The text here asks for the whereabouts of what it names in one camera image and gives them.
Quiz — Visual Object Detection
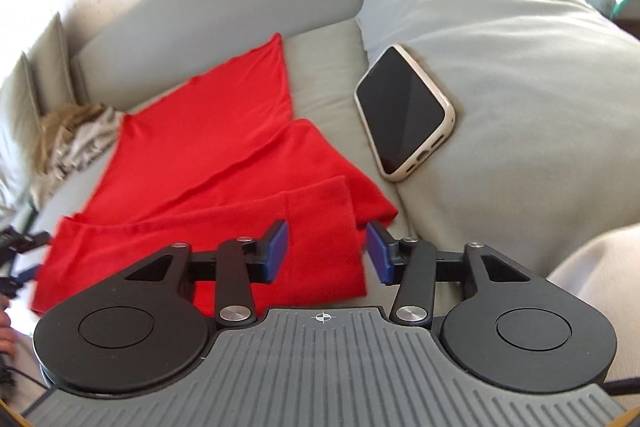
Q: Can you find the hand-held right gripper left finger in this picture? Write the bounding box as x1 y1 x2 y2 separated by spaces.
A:
123 219 291 327

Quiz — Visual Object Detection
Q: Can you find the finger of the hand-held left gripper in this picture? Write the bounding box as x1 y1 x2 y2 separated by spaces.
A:
0 229 52 255
0 263 42 298

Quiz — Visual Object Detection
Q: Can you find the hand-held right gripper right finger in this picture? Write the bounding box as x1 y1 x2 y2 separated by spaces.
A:
366 221 532 326

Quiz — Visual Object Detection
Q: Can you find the red garment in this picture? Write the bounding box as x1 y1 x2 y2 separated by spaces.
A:
31 33 401 315

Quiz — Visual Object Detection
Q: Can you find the person's left hand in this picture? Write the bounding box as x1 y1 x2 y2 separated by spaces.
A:
0 309 16 358

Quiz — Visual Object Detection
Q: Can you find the beige crumpled garment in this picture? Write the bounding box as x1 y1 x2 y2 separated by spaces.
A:
30 107 126 208

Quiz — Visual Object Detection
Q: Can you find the beige cushion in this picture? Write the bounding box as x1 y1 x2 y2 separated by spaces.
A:
0 52 45 190
29 12 80 114

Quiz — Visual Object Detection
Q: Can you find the brown crumpled garment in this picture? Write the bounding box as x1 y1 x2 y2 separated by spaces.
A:
34 102 110 174

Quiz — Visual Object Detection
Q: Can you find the smartphone with beige case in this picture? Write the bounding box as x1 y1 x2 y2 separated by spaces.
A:
354 44 457 182

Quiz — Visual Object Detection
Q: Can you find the large grey pillow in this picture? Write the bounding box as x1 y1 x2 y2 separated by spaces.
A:
356 0 640 280

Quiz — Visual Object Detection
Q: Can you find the white cloth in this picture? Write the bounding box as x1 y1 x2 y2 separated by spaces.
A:
547 222 640 390

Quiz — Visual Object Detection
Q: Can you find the grey sofa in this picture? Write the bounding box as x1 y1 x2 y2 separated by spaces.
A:
0 0 481 228

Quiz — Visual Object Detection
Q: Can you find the black cable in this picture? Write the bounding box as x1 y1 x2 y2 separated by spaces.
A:
604 374 640 397

